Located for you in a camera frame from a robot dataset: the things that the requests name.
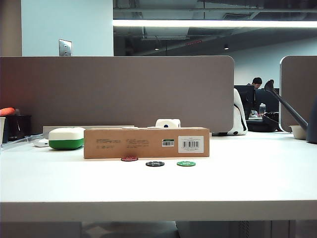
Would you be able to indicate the narrow brown desk partition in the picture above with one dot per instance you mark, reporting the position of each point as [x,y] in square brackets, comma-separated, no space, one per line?
[297,99]

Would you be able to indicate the ceiling light strip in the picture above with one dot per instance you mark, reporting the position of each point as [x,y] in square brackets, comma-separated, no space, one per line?
[198,23]

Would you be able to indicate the grey watering can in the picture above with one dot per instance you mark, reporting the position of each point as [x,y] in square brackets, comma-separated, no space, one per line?
[287,104]

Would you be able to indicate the person with black hair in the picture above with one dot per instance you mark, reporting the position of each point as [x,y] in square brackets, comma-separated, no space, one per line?
[257,81]

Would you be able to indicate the brown cardboard box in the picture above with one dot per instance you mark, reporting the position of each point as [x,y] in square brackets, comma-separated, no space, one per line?
[138,148]

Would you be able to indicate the red poker chip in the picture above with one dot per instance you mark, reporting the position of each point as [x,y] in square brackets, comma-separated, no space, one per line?
[129,158]

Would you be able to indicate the white black figure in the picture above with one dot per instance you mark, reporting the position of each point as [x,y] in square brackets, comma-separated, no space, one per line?
[239,119]

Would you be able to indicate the black poker chip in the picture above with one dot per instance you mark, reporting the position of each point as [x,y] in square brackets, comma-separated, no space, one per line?
[155,163]

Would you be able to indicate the black mesh pen holder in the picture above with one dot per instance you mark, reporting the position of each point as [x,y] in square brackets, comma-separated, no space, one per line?
[19,126]

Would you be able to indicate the green poker chip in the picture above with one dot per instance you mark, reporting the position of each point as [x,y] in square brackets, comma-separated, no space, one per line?
[185,163]

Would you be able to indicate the wide brown desk partition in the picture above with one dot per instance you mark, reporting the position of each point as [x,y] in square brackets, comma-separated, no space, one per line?
[136,94]

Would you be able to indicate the white earbuds case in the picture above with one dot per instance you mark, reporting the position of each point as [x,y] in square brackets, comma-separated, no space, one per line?
[40,142]

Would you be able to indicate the white green mahjong tile block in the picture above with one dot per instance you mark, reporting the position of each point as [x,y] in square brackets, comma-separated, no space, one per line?
[66,138]

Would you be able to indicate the orange cloth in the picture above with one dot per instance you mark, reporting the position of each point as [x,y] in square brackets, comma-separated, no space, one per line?
[7,111]

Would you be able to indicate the clear acrylic lid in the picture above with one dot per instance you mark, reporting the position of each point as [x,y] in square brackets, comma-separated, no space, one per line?
[22,140]

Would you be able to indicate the beige bowl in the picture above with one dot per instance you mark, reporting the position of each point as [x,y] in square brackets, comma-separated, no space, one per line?
[298,132]

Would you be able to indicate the black computer monitor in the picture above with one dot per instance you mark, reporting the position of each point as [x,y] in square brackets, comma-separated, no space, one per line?
[268,99]
[247,99]

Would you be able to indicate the metal wall plate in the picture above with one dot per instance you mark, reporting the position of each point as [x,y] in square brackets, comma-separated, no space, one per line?
[65,47]

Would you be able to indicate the black bag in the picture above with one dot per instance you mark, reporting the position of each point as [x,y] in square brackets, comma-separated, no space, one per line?
[260,126]

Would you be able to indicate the small clear bottle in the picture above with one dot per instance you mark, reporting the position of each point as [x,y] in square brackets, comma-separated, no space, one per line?
[262,108]

